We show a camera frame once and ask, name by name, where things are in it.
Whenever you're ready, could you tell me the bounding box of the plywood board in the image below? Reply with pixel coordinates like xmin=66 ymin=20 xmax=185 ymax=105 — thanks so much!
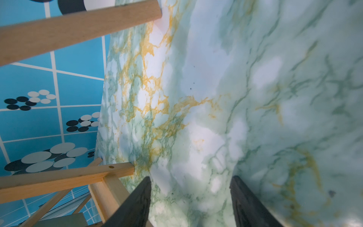
xmin=34 ymin=213 xmax=88 ymax=227

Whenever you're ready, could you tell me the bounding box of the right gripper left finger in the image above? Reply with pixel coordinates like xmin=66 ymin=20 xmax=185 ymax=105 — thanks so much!
xmin=103 ymin=176 xmax=152 ymax=227

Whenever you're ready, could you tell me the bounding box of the wooden easel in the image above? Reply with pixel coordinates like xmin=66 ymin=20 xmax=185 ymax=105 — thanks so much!
xmin=0 ymin=0 xmax=163 ymax=227

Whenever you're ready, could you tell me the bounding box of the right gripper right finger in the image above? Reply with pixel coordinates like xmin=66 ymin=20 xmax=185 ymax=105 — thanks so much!
xmin=230 ymin=176 xmax=283 ymax=227

